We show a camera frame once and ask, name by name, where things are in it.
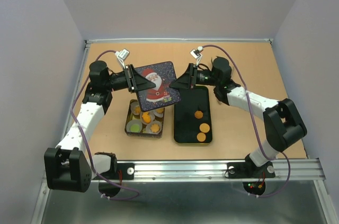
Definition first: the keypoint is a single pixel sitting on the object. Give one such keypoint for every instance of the white paper cup bottom-left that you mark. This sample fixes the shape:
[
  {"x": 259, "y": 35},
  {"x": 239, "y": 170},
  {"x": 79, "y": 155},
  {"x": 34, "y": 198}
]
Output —
[{"x": 133, "y": 122}]

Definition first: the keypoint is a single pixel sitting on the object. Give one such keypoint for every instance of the green round cookie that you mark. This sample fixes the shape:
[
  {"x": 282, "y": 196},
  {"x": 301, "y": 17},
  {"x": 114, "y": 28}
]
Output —
[{"x": 135, "y": 128}]

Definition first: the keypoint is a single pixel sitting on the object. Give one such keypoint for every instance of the white paper cup top-right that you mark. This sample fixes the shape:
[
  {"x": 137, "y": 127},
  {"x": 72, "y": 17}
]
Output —
[{"x": 159, "y": 112}]

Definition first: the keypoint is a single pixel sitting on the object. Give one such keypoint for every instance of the round orange cookie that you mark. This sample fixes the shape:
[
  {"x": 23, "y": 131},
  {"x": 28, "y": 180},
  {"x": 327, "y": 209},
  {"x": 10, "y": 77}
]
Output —
[
  {"x": 204, "y": 128},
  {"x": 201, "y": 137}
]

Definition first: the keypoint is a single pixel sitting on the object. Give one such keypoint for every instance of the black tray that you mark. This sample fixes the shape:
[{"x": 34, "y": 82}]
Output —
[{"x": 186, "y": 126}]

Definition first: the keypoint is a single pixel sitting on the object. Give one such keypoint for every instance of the white paper cup top-left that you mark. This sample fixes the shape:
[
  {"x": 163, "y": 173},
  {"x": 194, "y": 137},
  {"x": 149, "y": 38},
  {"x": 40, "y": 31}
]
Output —
[{"x": 132, "y": 106}]

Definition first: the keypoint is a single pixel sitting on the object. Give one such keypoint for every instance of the gold cookie tin box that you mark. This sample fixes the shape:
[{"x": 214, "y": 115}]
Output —
[{"x": 143, "y": 133}]

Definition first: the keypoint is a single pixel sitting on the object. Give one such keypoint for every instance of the white paper cup centre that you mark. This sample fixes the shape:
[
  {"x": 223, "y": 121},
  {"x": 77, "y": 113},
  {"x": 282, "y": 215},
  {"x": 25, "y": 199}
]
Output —
[{"x": 152, "y": 115}]

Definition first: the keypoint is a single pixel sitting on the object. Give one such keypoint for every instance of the orange fish cookie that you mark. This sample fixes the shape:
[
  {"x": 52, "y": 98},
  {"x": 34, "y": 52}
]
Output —
[{"x": 146, "y": 118}]

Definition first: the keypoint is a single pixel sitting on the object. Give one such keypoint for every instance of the round orange cookie upper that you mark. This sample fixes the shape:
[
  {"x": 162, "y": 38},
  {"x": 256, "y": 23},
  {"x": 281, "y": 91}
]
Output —
[{"x": 204, "y": 128}]

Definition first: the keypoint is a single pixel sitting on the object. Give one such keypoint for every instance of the orange flower cookie bottom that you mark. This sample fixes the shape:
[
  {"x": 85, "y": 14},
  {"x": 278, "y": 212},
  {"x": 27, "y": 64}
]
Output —
[{"x": 154, "y": 128}]

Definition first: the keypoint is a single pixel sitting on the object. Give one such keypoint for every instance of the white paper cup bottom-right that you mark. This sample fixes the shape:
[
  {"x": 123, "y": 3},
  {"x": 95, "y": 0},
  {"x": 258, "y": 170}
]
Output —
[{"x": 148, "y": 127}]

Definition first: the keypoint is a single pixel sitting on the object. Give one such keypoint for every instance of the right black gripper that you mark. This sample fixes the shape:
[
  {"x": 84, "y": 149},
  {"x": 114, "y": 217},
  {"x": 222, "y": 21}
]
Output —
[{"x": 185, "y": 81}]

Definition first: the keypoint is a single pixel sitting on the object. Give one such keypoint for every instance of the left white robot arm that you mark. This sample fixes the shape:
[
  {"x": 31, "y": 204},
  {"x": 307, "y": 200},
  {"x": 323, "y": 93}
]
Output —
[{"x": 70, "y": 166}]

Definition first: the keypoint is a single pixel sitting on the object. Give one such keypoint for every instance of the orange swirl cookie right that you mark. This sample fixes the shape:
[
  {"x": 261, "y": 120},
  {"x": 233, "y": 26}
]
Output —
[{"x": 198, "y": 114}]

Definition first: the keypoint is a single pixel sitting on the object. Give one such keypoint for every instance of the orange swirl cookie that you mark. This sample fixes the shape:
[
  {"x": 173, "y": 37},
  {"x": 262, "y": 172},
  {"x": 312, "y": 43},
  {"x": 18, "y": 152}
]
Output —
[
  {"x": 137, "y": 110},
  {"x": 198, "y": 114}
]

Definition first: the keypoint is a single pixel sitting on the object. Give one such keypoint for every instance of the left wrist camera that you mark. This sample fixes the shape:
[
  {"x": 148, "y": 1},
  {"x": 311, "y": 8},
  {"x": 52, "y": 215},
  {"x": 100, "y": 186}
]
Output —
[{"x": 122, "y": 56}]

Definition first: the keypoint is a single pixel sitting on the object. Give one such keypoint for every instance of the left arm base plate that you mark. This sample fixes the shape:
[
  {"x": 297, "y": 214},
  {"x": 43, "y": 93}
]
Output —
[{"x": 125, "y": 171}]

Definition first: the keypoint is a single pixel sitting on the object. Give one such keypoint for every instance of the orange swirl cookie top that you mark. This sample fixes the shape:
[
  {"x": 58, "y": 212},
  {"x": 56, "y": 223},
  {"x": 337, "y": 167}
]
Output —
[{"x": 137, "y": 110}]

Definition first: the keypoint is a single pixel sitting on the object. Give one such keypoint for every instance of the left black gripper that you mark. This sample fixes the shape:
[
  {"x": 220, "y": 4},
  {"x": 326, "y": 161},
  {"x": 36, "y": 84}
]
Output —
[{"x": 137, "y": 82}]

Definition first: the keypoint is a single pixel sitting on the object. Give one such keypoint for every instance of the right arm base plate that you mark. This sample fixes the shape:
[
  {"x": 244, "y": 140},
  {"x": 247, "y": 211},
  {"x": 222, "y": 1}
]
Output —
[{"x": 245, "y": 170}]

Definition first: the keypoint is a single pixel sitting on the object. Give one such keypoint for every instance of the round orange cookie lower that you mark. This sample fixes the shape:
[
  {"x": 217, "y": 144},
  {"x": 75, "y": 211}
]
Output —
[{"x": 201, "y": 137}]

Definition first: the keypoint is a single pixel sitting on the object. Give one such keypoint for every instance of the aluminium rail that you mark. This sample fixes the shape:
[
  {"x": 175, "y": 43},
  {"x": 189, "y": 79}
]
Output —
[{"x": 213, "y": 170}]

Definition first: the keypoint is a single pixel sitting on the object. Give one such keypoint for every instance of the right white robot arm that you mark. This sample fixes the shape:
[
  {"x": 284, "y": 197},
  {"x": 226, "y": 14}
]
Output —
[{"x": 282, "y": 121}]

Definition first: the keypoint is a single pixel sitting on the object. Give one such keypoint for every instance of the gold tin lid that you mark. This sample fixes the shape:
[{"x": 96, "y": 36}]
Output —
[{"x": 162, "y": 75}]

